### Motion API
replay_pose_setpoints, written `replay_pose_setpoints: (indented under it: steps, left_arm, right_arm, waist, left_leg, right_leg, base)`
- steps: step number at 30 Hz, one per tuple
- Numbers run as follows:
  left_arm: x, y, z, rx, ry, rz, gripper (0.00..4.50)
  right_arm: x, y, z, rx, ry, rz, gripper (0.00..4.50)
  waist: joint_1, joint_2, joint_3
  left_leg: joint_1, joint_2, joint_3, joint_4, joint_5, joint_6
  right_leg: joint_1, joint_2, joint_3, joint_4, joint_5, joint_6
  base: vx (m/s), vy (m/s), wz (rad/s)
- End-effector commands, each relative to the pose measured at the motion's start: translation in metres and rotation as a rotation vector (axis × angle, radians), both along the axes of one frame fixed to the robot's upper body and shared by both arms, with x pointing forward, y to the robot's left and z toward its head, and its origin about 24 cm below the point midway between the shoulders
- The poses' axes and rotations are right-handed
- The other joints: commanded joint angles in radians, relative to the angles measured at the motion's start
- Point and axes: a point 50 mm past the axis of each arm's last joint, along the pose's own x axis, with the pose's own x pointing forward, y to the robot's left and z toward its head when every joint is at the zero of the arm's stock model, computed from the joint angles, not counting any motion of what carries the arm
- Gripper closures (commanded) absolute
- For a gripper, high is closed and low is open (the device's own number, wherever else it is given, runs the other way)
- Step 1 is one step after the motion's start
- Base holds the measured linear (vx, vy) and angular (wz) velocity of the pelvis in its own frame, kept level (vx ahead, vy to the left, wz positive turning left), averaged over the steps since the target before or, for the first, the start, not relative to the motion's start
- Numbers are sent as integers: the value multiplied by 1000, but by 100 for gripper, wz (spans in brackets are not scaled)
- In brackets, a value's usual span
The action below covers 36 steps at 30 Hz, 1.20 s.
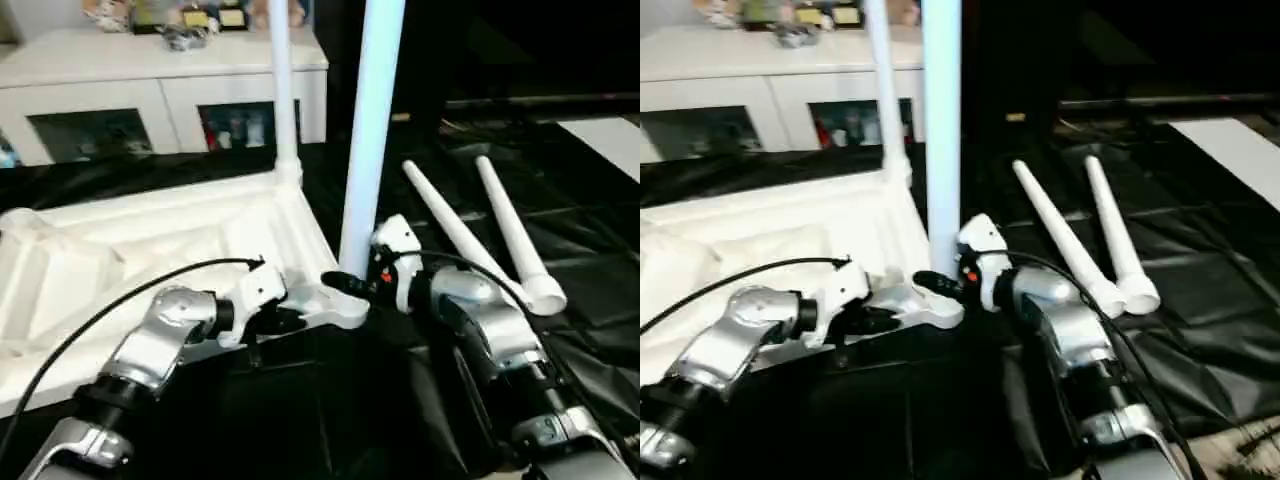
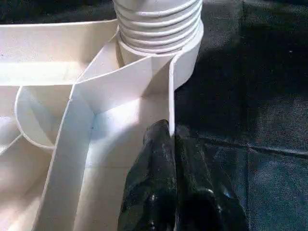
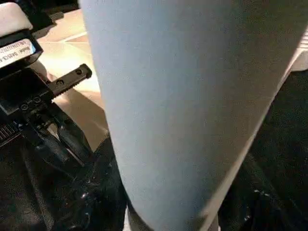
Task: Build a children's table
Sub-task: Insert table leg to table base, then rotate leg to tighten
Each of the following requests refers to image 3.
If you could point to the white plastic table top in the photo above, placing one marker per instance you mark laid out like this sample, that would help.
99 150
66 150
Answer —
77 57

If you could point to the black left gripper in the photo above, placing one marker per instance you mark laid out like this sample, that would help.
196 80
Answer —
24 86

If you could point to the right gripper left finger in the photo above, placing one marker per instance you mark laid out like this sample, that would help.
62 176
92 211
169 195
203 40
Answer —
94 197

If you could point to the white plastic table leg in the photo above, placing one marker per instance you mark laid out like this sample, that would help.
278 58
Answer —
192 106

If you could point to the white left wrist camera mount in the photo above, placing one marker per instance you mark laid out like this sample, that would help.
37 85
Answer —
13 18

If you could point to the black plastic mat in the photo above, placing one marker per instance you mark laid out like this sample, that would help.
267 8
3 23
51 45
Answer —
284 144

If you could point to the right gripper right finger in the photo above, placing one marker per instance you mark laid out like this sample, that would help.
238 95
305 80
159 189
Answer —
260 202

